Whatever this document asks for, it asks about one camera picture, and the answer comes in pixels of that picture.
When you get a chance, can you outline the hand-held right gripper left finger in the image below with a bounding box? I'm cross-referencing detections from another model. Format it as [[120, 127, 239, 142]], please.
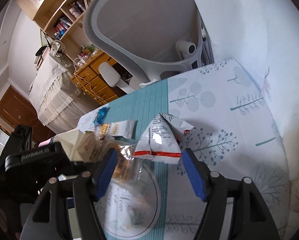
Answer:
[[21, 148, 118, 240]]

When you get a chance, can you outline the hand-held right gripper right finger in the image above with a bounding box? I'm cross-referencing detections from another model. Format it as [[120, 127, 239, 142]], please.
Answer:
[[182, 148, 280, 240]]

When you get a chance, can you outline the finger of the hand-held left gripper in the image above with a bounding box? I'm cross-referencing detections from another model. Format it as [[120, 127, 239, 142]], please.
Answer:
[[49, 142, 72, 167], [7, 124, 33, 155]]

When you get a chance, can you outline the white plastic tray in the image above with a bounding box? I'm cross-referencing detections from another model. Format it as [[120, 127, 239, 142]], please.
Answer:
[[51, 129, 95, 163]]

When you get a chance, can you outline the clear cookie bag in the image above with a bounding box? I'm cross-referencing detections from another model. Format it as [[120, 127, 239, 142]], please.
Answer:
[[109, 142, 165, 205]]

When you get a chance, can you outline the white yellow print packet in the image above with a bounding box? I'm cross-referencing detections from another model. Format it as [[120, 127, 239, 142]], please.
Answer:
[[99, 119, 137, 140]]

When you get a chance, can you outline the red and white snack packet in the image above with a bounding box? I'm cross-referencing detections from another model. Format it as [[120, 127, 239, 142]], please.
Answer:
[[136, 113, 198, 165]]

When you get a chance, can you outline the small blue packet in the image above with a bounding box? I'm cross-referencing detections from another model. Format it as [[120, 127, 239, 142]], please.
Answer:
[[93, 107, 110, 126]]

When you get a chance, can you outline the brown wooden door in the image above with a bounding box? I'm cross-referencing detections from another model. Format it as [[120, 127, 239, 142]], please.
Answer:
[[0, 85, 52, 143]]

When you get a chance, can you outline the lace cloth covered piano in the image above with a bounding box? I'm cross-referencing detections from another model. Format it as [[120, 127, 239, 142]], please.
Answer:
[[28, 52, 90, 134]]

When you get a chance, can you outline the teal and white printed tablecloth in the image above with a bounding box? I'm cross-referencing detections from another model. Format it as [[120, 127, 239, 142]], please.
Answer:
[[76, 58, 292, 240]]

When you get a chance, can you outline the wooden desk with drawers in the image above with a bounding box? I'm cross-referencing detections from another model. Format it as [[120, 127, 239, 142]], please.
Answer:
[[71, 47, 130, 105]]

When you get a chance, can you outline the stack of books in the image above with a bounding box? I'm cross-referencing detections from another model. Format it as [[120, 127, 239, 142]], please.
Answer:
[[34, 52, 43, 68]]

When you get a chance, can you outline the black hat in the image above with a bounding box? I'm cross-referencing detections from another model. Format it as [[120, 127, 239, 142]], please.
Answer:
[[35, 45, 48, 57]]

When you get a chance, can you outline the patterned fabric bag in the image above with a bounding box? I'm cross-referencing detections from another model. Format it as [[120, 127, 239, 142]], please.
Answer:
[[49, 40, 66, 57]]

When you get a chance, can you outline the row of books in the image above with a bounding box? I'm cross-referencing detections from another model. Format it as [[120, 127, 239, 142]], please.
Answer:
[[53, 0, 102, 39]]

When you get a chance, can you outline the wooden bookshelf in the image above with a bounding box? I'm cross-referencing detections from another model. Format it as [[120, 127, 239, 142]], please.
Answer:
[[16, 0, 115, 48]]

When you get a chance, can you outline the grey office chair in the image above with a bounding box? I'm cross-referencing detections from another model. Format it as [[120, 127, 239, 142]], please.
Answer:
[[83, 0, 215, 94]]

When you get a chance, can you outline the white leaf print curtain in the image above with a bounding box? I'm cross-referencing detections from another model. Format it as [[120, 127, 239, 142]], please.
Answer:
[[185, 0, 299, 215]]

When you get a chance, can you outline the white cable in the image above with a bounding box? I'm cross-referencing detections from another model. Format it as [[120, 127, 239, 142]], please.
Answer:
[[73, 65, 102, 103]]

